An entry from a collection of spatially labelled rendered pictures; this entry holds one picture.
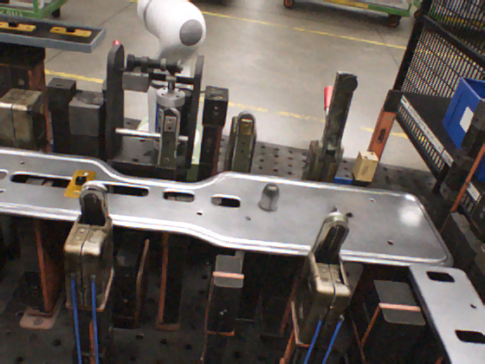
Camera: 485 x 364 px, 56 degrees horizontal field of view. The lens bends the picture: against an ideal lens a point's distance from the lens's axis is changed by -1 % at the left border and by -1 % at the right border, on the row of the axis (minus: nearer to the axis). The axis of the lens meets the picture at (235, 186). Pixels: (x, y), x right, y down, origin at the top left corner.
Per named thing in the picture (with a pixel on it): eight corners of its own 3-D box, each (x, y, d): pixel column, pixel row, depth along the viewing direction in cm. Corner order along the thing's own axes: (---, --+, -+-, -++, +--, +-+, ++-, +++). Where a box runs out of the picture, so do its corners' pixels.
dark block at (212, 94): (186, 253, 116) (203, 97, 93) (189, 235, 122) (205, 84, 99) (206, 255, 116) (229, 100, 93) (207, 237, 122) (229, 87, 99)
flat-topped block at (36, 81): (9, 204, 122) (-17, 34, 97) (21, 187, 128) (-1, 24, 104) (48, 209, 123) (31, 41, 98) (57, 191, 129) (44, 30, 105)
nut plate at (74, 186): (85, 198, 80) (85, 192, 79) (63, 196, 79) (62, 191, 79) (97, 172, 87) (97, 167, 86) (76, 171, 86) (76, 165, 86)
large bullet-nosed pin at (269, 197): (258, 217, 85) (264, 187, 82) (257, 206, 88) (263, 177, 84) (274, 218, 85) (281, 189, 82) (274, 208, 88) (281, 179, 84)
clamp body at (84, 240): (60, 403, 80) (42, 255, 61) (79, 344, 90) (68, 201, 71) (113, 407, 81) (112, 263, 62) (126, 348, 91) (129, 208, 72)
